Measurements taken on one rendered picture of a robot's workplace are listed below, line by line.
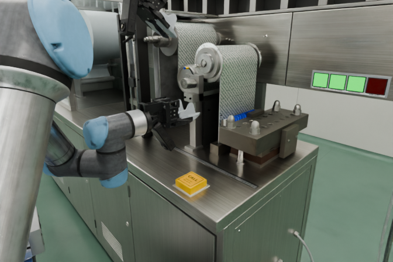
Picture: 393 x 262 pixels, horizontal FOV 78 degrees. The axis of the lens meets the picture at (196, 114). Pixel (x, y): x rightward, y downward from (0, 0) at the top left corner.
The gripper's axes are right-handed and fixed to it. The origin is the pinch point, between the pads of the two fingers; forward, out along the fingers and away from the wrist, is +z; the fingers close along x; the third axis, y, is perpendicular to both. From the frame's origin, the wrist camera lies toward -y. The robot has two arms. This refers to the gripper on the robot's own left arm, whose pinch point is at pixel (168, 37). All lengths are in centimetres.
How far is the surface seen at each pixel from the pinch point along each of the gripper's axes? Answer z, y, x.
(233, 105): 36.2, -4.0, -8.2
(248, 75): 36.2, 10.5, -8.2
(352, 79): 46, 20, -43
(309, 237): 164, -37, -22
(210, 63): 17.1, 2.4, -5.1
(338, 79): 47, 20, -38
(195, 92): 23.0, -7.3, 0.8
